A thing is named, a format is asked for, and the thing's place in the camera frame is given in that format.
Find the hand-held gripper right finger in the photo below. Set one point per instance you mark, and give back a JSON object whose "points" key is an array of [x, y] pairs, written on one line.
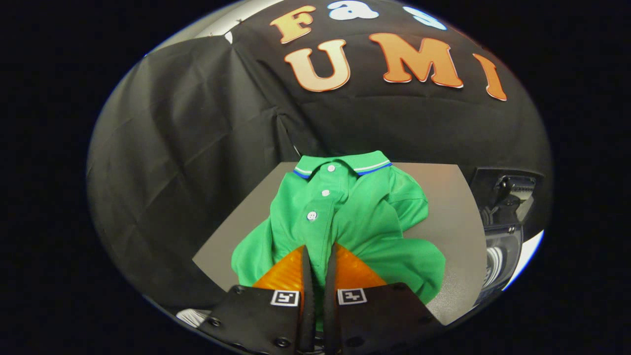
{"points": [[374, 320]]}

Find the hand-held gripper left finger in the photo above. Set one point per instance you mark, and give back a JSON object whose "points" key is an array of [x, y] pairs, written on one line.
{"points": [[261, 320]]}

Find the green polo shirt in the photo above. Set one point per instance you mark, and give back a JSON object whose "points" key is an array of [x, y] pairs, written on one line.
{"points": [[365, 217]]}

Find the grey washing machine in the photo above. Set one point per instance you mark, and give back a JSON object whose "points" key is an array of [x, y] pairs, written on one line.
{"points": [[503, 251]]}

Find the dark washing machine lid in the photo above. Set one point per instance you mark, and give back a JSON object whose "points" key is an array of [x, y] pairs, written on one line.
{"points": [[512, 190]]}

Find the black backdrop cloth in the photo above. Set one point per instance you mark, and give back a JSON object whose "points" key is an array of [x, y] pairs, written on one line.
{"points": [[172, 148]]}

